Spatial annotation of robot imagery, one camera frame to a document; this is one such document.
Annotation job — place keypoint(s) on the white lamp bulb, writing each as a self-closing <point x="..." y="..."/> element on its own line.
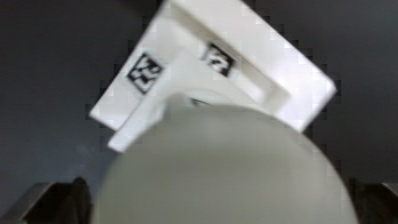
<point x="223" y="168"/>

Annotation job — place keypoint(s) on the white lamp base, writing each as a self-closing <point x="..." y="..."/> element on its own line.
<point x="215" y="59"/>

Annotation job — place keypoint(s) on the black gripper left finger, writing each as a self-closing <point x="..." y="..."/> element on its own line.
<point x="56" y="203"/>

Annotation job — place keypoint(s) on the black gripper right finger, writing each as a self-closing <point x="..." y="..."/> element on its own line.
<point x="375" y="202"/>

